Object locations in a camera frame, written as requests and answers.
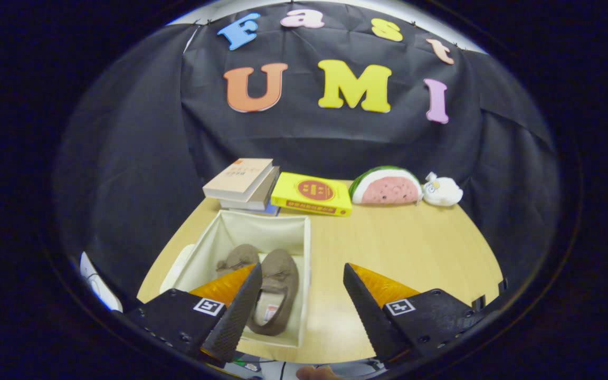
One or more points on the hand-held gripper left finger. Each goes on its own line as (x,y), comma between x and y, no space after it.
(238,316)

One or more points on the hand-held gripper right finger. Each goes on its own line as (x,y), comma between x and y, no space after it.
(372,316)

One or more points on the brown suede shoe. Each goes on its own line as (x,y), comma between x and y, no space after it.
(240,256)
(283,274)

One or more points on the cream fabric storage box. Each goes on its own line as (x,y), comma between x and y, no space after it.
(251,227)

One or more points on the black table clamp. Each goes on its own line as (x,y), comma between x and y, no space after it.
(503,285)
(478,304)

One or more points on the blue book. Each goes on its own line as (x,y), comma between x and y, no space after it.
(274,211)

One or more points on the grey book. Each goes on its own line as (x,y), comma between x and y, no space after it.
(262,198)

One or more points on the watermelon slice plush toy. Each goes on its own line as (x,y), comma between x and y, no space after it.
(388,190)

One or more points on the yellow book with red circle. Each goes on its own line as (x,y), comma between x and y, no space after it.
(288,192)

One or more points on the beige book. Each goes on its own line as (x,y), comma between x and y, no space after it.
(238,179)

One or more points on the white device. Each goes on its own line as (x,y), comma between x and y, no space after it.
(98,285)

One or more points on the white plush toy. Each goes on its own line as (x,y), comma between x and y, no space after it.
(444,191)

